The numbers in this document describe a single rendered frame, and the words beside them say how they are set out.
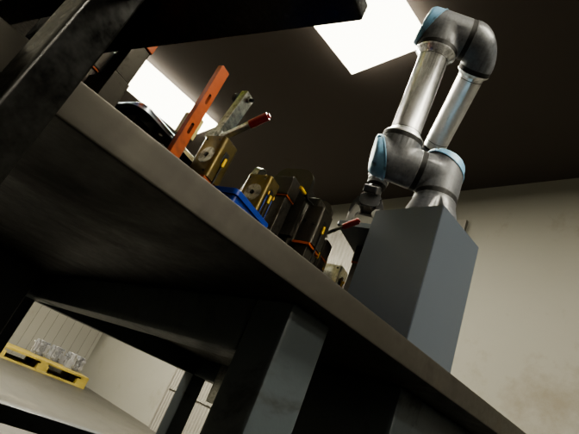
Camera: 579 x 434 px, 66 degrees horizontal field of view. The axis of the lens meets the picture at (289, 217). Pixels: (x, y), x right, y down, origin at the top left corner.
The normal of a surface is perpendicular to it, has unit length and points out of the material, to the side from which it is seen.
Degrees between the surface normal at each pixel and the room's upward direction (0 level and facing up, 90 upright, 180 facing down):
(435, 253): 90
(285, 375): 90
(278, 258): 90
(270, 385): 90
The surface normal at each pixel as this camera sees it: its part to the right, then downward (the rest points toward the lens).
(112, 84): 0.84, 0.11
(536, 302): -0.64, -0.55
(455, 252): 0.67, -0.07
